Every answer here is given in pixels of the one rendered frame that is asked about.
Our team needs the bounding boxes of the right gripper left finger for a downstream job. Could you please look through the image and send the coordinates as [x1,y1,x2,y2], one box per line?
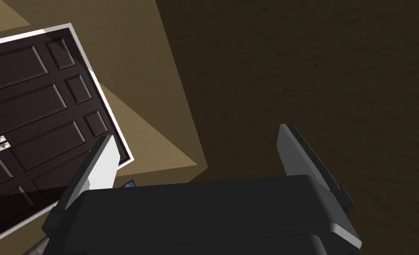
[56,135,121,210]

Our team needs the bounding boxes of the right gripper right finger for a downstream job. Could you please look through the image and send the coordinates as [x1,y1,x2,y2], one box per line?
[276,124,354,209]

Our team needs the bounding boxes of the dark brown panelled door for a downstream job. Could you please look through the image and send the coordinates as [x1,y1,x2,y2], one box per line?
[0,27,131,236]

